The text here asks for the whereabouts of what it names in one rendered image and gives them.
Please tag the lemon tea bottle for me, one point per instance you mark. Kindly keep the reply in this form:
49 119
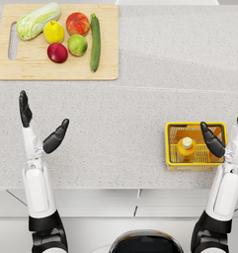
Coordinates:
186 149

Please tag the green cucumber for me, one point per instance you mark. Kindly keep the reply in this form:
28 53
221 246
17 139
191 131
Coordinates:
95 42

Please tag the dark round robot body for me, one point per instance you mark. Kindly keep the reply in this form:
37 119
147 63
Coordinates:
146 242

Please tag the yellow slatted basket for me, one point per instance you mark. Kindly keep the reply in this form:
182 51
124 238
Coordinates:
176 164

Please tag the dark red plum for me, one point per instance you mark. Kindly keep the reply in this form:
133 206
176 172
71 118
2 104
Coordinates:
57 52

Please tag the yellow lemon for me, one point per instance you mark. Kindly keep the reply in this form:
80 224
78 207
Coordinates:
53 32

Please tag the green apple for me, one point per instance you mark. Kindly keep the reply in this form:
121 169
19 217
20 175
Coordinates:
77 44

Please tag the napa cabbage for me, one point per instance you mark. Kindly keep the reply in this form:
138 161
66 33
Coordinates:
36 20

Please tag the wooden cutting board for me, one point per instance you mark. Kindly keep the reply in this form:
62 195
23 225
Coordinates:
58 70

